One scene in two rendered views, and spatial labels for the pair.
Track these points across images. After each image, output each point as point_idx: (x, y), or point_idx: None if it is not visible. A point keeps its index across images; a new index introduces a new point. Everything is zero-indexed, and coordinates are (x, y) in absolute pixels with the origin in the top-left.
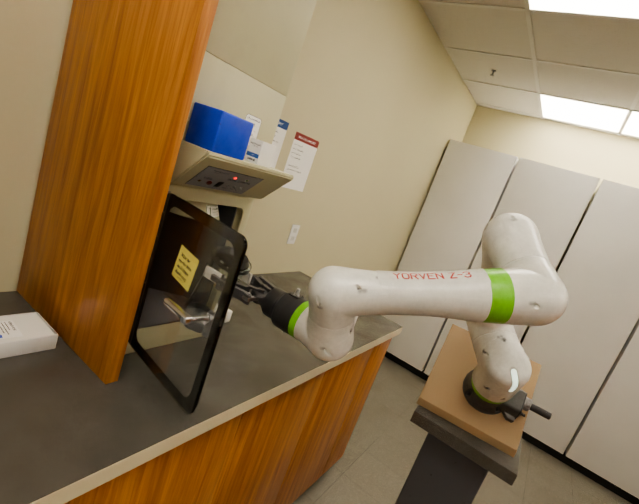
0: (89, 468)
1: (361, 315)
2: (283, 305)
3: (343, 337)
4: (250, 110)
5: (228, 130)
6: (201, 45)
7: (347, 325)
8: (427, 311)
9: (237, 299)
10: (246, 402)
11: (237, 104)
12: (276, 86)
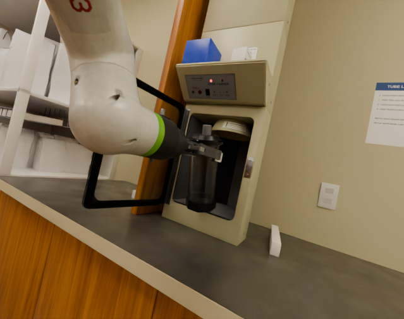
0: (55, 207)
1: (64, 40)
2: None
3: (70, 89)
4: (244, 45)
5: (190, 49)
6: (176, 21)
7: (72, 69)
8: None
9: (336, 265)
10: (138, 260)
11: (232, 46)
12: (269, 19)
